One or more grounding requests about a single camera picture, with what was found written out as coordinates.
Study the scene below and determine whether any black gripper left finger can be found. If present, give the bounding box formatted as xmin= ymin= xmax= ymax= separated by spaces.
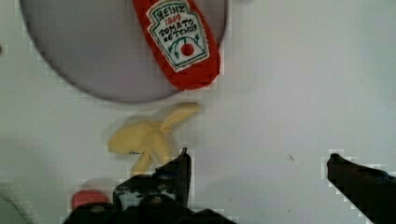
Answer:
xmin=112 ymin=147 xmax=191 ymax=210

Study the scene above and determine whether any yellow plush peeled banana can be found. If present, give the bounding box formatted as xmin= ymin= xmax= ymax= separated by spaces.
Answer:
xmin=107 ymin=102 xmax=202 ymax=176

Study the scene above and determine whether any red plush strawberry near colander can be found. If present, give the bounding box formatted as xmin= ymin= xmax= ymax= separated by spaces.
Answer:
xmin=71 ymin=189 xmax=109 ymax=209

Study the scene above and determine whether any red plush ketchup bottle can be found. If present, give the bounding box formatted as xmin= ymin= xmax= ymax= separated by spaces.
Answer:
xmin=132 ymin=0 xmax=220 ymax=91

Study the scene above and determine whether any lavender round plate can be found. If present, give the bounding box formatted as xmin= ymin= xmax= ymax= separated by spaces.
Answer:
xmin=18 ymin=0 xmax=230 ymax=104

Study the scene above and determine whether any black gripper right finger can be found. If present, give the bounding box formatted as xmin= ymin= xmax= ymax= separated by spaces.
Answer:
xmin=326 ymin=153 xmax=396 ymax=224

